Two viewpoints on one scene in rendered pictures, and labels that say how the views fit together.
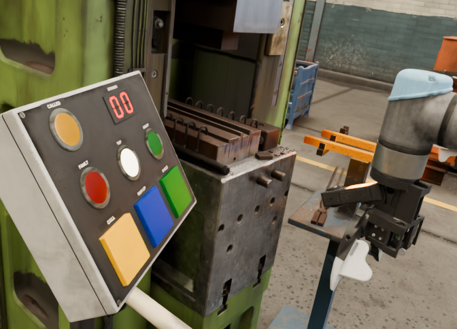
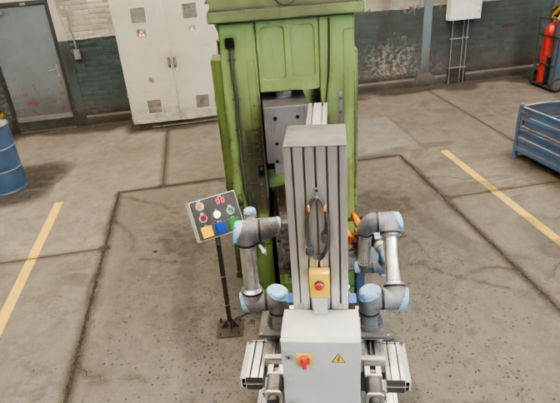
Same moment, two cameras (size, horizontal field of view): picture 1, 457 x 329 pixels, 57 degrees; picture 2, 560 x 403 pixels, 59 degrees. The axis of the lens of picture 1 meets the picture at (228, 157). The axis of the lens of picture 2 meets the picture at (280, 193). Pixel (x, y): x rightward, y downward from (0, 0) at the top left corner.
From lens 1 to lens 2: 3.00 m
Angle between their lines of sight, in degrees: 48
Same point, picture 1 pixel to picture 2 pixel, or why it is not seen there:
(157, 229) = (219, 230)
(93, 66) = (237, 183)
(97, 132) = (208, 206)
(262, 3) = not seen: hidden behind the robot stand
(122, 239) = (206, 230)
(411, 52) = not seen: outside the picture
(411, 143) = not seen: hidden behind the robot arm
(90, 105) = (208, 201)
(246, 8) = (281, 167)
